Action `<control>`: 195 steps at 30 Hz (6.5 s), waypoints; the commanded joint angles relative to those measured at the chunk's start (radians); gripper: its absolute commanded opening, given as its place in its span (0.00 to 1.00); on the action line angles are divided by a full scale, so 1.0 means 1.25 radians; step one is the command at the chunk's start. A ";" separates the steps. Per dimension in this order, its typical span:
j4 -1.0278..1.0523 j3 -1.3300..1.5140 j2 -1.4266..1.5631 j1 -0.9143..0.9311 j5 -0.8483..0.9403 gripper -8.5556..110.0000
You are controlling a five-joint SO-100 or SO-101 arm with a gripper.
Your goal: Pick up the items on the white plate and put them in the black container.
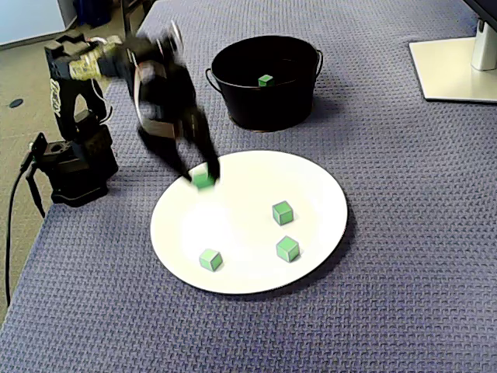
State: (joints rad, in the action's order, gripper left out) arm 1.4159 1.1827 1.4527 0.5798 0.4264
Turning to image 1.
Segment white round plate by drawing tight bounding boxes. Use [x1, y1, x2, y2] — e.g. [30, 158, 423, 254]
[149, 150, 349, 295]

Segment short black plug cable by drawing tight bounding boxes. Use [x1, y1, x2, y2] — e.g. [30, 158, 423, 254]
[26, 166, 47, 218]

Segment white panel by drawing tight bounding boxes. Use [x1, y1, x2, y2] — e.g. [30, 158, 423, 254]
[0, 0, 75, 51]

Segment dark furniture leg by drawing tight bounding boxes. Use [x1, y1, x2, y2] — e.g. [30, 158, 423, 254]
[120, 0, 156, 43]

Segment silver monitor stand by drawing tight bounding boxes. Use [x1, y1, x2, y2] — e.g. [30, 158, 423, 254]
[408, 17, 497, 104]

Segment blue woven table cloth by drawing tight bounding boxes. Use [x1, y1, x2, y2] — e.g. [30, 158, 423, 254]
[0, 0, 497, 373]

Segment black monitor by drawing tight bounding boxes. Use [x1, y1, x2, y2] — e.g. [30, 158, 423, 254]
[461, 0, 497, 23]

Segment black metal bucket container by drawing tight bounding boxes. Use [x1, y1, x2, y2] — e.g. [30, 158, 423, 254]
[204, 34, 325, 133]

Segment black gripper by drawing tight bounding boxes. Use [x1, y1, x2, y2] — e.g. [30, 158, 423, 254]
[127, 30, 221, 186]

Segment blue bin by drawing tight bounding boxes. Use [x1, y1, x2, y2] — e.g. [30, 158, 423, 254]
[72, 0, 117, 29]

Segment thick black cable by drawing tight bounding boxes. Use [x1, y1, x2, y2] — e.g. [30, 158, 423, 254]
[4, 149, 40, 308]

